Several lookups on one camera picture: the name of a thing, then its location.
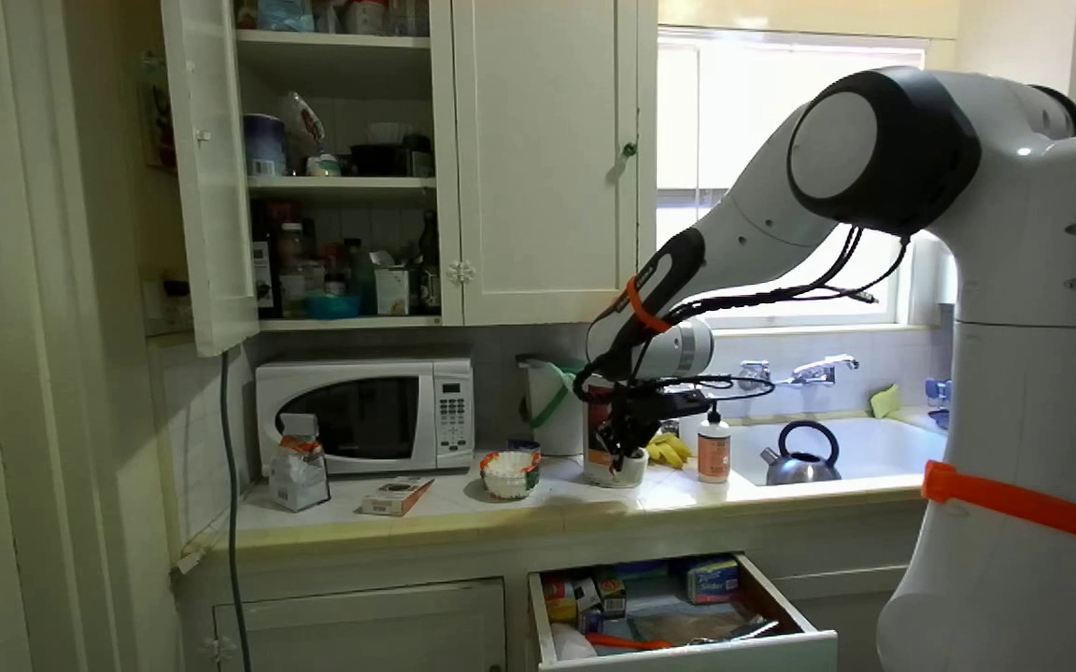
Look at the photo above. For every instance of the soap bottle orange label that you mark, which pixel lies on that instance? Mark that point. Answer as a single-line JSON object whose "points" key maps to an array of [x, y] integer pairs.
{"points": [[712, 446]]}

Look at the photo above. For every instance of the white microwave oven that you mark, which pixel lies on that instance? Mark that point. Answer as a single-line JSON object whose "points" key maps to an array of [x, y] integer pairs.
{"points": [[372, 416]]}

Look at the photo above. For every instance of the tall printed canister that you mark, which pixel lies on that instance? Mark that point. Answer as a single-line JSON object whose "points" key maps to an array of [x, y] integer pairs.
{"points": [[600, 462]]}

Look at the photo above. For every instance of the open cabinet door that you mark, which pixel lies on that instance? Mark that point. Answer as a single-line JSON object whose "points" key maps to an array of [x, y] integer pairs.
{"points": [[198, 44]]}

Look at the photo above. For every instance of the open white drawer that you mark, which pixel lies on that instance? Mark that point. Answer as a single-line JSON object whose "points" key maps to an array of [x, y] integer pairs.
{"points": [[718, 614]]}

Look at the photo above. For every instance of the white upper cabinet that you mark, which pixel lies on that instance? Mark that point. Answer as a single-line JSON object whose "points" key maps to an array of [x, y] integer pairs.
{"points": [[443, 161]]}

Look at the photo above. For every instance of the grey kettle black handle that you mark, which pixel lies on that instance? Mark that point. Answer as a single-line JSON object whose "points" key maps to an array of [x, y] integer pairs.
{"points": [[789, 464]]}

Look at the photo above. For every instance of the wrapped food package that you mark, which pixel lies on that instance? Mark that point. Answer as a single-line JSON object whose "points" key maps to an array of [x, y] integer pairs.
{"points": [[508, 475]]}

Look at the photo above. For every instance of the chrome sink faucet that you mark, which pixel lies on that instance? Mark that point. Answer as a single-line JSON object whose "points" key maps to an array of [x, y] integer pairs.
{"points": [[807, 375]]}

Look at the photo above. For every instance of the white pitcher green handle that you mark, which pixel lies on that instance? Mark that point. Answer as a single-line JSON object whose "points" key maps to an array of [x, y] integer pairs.
{"points": [[550, 408]]}

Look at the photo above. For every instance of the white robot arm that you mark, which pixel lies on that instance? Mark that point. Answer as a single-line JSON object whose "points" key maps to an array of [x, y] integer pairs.
{"points": [[991, 171]]}

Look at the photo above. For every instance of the yellow green sponge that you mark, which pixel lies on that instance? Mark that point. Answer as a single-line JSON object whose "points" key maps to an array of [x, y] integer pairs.
{"points": [[887, 401]]}

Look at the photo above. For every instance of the white paper bag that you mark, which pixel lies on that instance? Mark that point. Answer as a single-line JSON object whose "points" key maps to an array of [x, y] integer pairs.
{"points": [[295, 464]]}

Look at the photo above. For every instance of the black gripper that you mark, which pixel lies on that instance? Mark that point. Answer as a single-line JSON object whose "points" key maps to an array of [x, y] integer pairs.
{"points": [[625, 421]]}

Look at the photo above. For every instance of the orange plastic spoon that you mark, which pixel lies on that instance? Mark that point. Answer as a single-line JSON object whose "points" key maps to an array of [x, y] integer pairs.
{"points": [[625, 644]]}

